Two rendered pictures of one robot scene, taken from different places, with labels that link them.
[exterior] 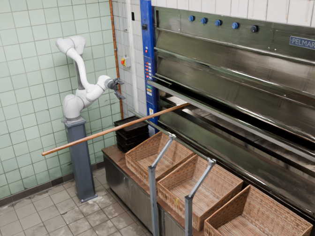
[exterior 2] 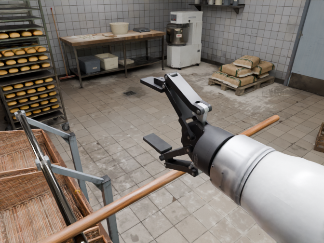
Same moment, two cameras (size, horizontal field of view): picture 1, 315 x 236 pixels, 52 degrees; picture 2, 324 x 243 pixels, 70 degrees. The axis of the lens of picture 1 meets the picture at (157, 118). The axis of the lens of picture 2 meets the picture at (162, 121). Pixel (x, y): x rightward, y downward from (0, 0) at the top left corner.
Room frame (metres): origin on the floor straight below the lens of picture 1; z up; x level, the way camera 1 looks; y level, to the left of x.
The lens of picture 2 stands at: (3.07, 0.28, 1.70)
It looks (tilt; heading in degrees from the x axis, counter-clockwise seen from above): 29 degrees down; 176
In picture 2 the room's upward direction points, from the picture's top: straight up
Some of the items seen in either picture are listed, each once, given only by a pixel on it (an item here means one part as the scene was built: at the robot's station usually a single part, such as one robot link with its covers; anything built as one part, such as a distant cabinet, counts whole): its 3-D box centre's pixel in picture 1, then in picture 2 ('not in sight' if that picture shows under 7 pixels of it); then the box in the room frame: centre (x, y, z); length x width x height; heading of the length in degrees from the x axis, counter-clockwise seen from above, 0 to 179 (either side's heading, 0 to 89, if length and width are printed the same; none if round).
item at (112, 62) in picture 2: not in sight; (106, 61); (-2.26, -0.61, 0.35); 0.50 x 0.36 x 0.24; 35
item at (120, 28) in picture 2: not in sight; (119, 28); (-2.57, -0.30, 1.01); 0.43 x 0.42 x 0.21; 123
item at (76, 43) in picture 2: not in sight; (117, 55); (-2.42, -0.38, 0.45); 2.20 x 0.80 x 0.90; 123
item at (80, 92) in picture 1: (81, 72); not in sight; (3.30, 0.77, 1.46); 0.22 x 0.16 x 0.77; 148
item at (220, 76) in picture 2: not in sight; (226, 74); (-1.52, 1.94, 0.22); 0.62 x 0.36 x 0.15; 128
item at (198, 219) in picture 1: (198, 188); (33, 215); (2.23, -0.32, 0.72); 0.56 x 0.49 x 0.28; 34
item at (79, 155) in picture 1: (80, 159); not in sight; (3.12, 0.88, 0.50); 0.21 x 0.21 x 1.00; 31
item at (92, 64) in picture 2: not in sight; (88, 64); (-2.03, -0.96, 0.35); 0.50 x 0.36 x 0.24; 33
